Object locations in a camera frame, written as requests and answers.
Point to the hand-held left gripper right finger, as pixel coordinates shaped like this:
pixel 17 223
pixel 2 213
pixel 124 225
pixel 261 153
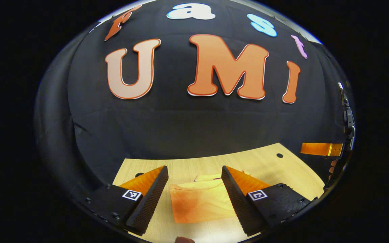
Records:
pixel 238 202

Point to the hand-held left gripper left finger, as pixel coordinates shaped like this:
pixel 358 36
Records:
pixel 150 202

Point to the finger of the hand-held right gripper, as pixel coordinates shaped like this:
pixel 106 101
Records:
pixel 319 149

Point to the orange T-shirt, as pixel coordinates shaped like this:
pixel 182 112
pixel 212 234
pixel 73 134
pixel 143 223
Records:
pixel 198 202

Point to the black backdrop cloth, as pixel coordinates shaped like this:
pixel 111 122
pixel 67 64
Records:
pixel 181 125

